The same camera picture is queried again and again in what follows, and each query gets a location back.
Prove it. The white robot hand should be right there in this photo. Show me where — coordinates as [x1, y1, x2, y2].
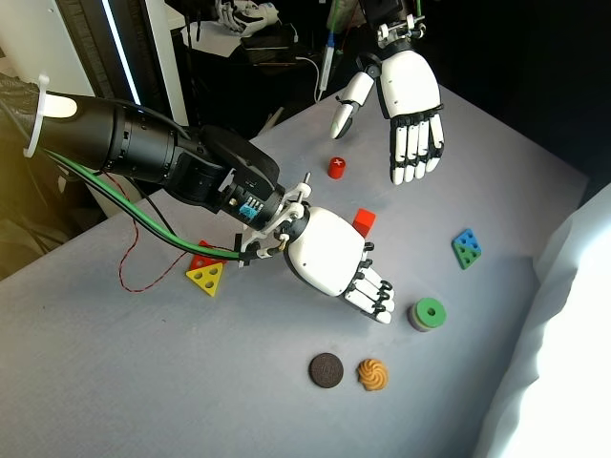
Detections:
[283, 204, 397, 325]
[328, 49, 447, 186]

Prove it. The red block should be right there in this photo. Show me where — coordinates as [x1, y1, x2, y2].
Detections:
[351, 208, 377, 239]

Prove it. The yellow triangle piece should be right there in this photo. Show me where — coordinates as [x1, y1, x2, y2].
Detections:
[184, 261, 225, 298]

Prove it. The red triangle piece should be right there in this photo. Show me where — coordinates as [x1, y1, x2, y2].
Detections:
[189, 239, 228, 271]

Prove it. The blue triangle with holes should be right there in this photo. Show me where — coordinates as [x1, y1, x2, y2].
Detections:
[451, 228, 482, 252]

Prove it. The green triangle block with holes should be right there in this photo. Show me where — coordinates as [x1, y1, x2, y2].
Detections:
[452, 242, 483, 271]

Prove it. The spare white robot hand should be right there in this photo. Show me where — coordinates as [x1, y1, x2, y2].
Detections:
[213, 0, 281, 37]

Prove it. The white plug with blue band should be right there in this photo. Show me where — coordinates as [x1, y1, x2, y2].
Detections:
[317, 40, 335, 102]

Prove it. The dark chocolate sandwich cookie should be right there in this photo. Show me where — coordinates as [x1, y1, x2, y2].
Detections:
[308, 352, 345, 390]

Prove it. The orange swirl cookie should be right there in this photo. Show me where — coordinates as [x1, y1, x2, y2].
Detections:
[356, 358, 390, 392]

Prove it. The black box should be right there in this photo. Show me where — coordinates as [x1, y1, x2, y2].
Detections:
[240, 23, 300, 67]

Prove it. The grey table cloth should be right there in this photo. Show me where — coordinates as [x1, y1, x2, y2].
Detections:
[0, 80, 591, 458]

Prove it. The white curtain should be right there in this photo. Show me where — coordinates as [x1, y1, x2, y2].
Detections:
[472, 183, 611, 458]

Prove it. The white zip tie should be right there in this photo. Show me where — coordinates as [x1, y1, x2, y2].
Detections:
[23, 73, 52, 158]

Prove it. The white panel with light strip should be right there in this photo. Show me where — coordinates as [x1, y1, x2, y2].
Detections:
[0, 0, 188, 126]

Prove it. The green braided cable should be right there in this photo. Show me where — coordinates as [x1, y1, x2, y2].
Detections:
[326, 0, 346, 37]
[42, 147, 244, 261]

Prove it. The thin white cable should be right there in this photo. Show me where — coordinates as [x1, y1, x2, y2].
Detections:
[294, 55, 321, 92]

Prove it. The blue ring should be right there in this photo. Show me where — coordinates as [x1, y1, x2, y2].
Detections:
[407, 304, 431, 334]

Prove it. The green ring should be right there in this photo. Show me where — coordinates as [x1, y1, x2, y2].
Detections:
[413, 297, 448, 330]

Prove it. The thin red wire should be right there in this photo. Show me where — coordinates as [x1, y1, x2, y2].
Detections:
[102, 171, 192, 294]

